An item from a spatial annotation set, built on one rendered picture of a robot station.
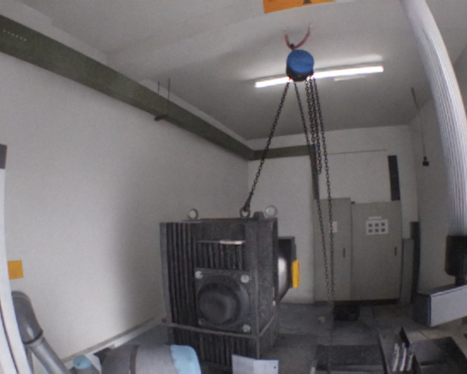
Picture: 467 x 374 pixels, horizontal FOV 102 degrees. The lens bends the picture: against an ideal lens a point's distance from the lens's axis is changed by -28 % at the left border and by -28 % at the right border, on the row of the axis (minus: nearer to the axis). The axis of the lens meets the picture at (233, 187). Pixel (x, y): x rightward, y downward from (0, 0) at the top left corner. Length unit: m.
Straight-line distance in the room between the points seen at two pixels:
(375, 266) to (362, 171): 1.51
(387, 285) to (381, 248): 0.60
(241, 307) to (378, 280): 3.39
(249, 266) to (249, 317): 0.23
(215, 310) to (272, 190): 3.52
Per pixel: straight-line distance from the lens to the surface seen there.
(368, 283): 4.32
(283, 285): 1.58
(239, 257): 1.12
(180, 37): 1.78
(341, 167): 4.38
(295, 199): 4.40
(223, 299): 1.10
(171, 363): 0.59
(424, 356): 2.31
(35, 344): 1.02
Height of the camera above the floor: 1.66
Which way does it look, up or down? 5 degrees up
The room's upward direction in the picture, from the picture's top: 2 degrees counter-clockwise
